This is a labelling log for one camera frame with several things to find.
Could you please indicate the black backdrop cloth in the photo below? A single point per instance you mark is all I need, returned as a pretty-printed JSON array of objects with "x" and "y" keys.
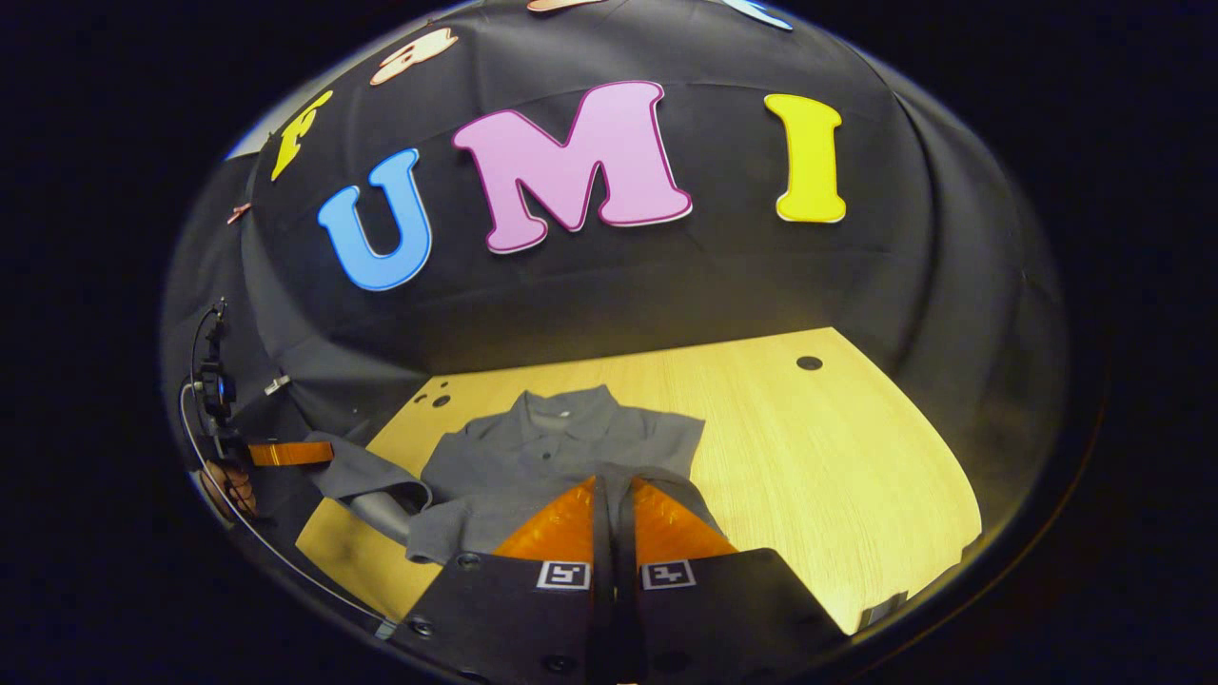
[{"x": 723, "y": 285}]

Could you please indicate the gray button shirt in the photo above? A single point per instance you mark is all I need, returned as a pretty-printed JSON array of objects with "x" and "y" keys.
[{"x": 552, "y": 447}]

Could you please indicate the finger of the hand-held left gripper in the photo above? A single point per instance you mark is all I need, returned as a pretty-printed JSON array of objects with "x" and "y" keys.
[{"x": 295, "y": 453}]

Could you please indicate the white clip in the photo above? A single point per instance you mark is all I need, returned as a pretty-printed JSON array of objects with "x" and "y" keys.
[{"x": 276, "y": 384}]

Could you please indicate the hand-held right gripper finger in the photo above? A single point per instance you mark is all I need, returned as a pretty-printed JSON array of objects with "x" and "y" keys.
[
  {"x": 601, "y": 618},
  {"x": 620, "y": 618}
]

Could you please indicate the red clip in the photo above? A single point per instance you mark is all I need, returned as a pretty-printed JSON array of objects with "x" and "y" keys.
[{"x": 238, "y": 212}]

